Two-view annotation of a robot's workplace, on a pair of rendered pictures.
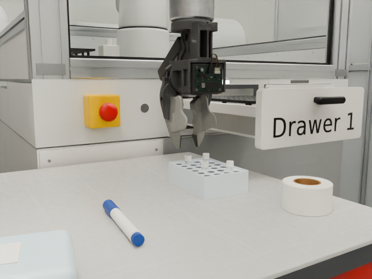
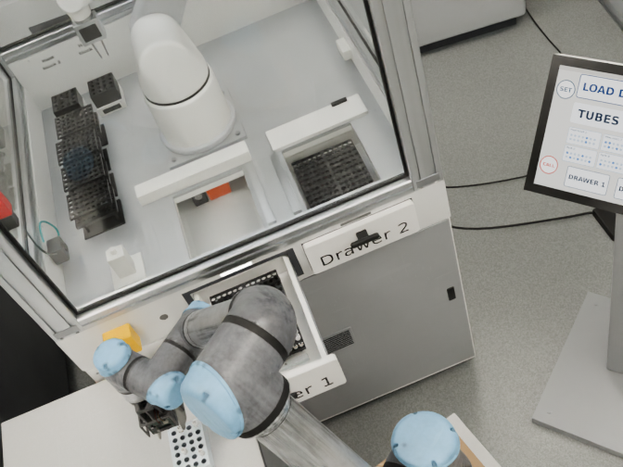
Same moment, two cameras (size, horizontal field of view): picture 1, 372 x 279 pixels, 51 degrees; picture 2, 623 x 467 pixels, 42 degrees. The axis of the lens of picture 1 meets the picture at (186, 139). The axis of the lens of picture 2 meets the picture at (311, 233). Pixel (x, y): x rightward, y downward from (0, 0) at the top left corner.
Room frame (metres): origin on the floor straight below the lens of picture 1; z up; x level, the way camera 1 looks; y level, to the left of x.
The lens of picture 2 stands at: (0.05, -0.90, 2.43)
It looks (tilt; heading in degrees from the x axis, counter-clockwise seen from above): 49 degrees down; 30
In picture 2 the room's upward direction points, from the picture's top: 22 degrees counter-clockwise
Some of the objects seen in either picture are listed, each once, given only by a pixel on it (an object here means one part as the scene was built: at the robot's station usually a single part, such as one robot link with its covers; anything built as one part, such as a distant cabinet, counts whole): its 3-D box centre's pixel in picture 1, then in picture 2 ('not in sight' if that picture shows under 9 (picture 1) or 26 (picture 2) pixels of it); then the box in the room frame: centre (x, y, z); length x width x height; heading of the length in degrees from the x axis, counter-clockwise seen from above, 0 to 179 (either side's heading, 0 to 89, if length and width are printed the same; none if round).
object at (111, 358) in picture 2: not in sight; (120, 366); (0.67, -0.01, 1.14); 0.09 x 0.08 x 0.11; 72
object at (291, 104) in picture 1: (313, 115); (280, 393); (0.77, -0.25, 0.87); 0.29 x 0.02 x 0.11; 121
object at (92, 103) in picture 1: (102, 110); (122, 343); (0.85, 0.19, 0.88); 0.07 x 0.05 x 0.07; 121
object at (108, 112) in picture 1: (107, 112); not in sight; (0.83, 0.17, 0.88); 0.04 x 0.03 x 0.04; 121
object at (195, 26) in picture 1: (194, 60); (151, 403); (0.66, -0.01, 0.98); 0.09 x 0.08 x 0.12; 29
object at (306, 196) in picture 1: (306, 195); not in sight; (0.54, -0.17, 0.78); 0.07 x 0.07 x 0.04
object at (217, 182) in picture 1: (206, 176); (191, 449); (0.65, -0.04, 0.78); 0.12 x 0.08 x 0.04; 29
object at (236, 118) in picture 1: (245, 112); (257, 322); (0.94, -0.15, 0.86); 0.40 x 0.26 x 0.06; 31
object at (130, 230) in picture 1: (121, 220); not in sight; (0.47, 0.08, 0.77); 0.14 x 0.02 x 0.02; 25
